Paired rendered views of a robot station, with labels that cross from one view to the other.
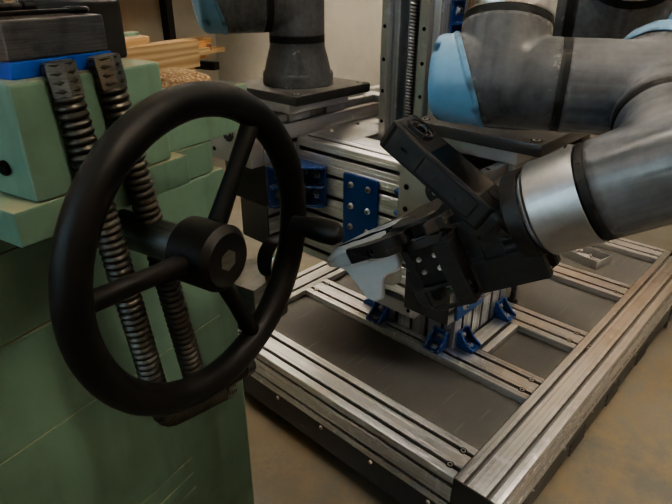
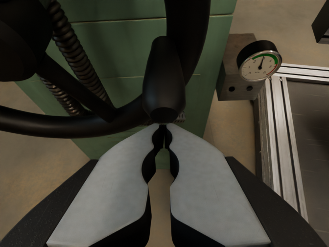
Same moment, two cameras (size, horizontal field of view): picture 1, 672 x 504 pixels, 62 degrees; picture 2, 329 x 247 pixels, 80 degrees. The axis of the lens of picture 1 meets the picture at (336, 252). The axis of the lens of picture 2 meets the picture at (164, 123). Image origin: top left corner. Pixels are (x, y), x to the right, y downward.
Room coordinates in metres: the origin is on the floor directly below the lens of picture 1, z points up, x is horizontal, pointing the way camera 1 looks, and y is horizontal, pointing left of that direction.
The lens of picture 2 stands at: (0.47, -0.06, 0.89)
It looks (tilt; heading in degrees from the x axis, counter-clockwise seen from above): 58 degrees down; 63
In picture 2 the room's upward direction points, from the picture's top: 5 degrees counter-clockwise
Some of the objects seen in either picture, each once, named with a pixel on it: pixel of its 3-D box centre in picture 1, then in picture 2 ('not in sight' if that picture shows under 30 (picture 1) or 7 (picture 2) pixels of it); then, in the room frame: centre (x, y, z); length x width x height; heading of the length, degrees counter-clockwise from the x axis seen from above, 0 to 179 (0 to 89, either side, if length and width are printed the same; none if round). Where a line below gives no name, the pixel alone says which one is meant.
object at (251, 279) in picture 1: (243, 291); (237, 67); (0.76, 0.15, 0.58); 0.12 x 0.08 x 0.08; 59
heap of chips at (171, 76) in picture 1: (175, 75); not in sight; (0.76, 0.21, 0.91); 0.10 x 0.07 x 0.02; 59
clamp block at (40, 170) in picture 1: (52, 117); not in sight; (0.50, 0.25, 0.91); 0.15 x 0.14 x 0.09; 149
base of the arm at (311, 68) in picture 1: (297, 58); not in sight; (1.25, 0.08, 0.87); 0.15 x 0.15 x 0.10
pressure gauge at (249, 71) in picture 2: (275, 262); (255, 64); (0.73, 0.09, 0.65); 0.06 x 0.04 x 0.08; 149
